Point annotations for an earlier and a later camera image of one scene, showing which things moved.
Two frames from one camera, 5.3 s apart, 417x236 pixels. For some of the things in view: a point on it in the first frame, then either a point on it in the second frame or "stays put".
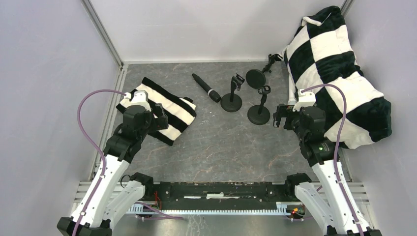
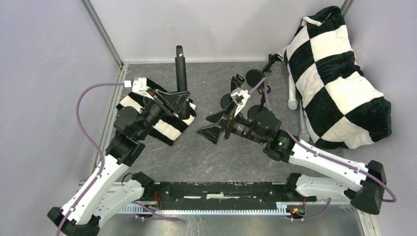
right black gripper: x=283 y=115 → x=224 y=125
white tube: x=292 y=100 stays put
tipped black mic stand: x=255 y=78 stays put
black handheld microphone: x=213 y=95 → x=181 y=80
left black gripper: x=160 y=118 → x=163 y=102
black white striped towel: x=180 y=111 stays put
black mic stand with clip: x=230 y=102 stays put
